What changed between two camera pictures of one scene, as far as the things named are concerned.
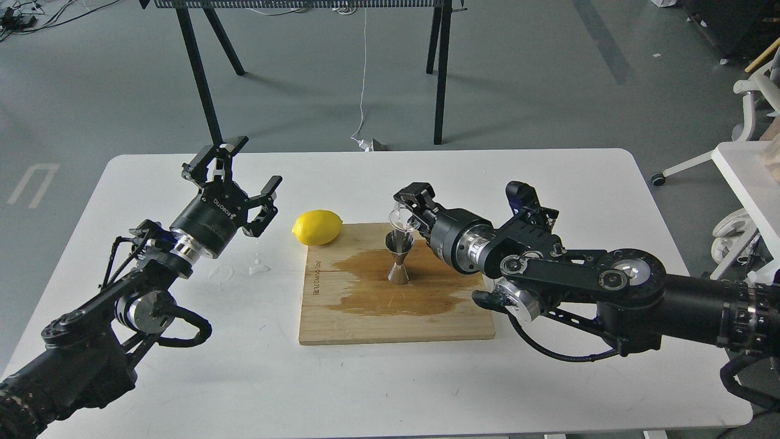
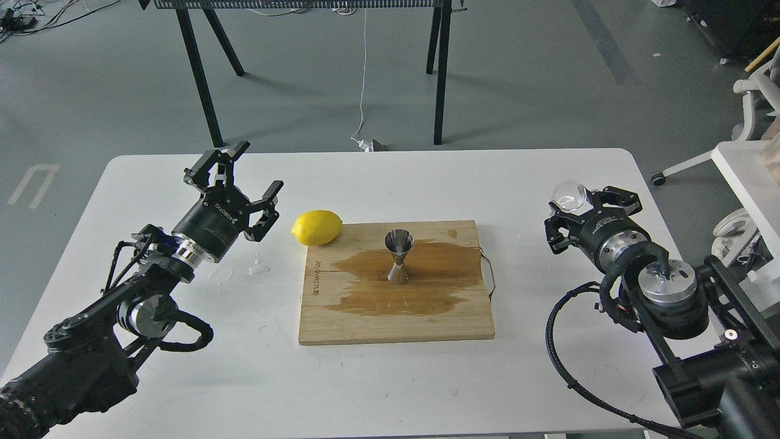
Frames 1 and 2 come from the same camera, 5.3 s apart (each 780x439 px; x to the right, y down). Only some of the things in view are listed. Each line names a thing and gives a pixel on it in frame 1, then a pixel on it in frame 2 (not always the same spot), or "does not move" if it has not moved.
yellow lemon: [317, 227] does not move
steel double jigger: [399, 244] does not move
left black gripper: [219, 211] does not move
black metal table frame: [439, 39] does not move
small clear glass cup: [402, 219] → [568, 195]
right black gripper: [463, 237] → [604, 236]
